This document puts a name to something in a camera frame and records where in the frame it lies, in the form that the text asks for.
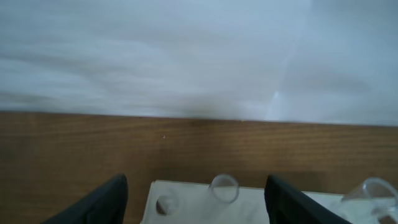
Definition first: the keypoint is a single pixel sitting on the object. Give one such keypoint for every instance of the white test tube rack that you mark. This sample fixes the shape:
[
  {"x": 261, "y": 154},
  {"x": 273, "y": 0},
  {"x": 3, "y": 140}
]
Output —
[{"x": 186, "y": 188}]

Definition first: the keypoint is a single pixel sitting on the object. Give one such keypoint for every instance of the clear test tube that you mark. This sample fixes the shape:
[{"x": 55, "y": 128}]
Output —
[
  {"x": 373, "y": 186},
  {"x": 224, "y": 189}
]

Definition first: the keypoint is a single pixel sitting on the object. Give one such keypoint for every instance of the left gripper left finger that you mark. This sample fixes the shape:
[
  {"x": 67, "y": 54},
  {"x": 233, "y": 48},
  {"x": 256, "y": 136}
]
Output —
[{"x": 102, "y": 205}]

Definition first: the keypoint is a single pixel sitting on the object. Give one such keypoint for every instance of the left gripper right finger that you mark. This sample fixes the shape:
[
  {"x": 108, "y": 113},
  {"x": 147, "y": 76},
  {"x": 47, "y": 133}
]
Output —
[{"x": 286, "y": 205}]

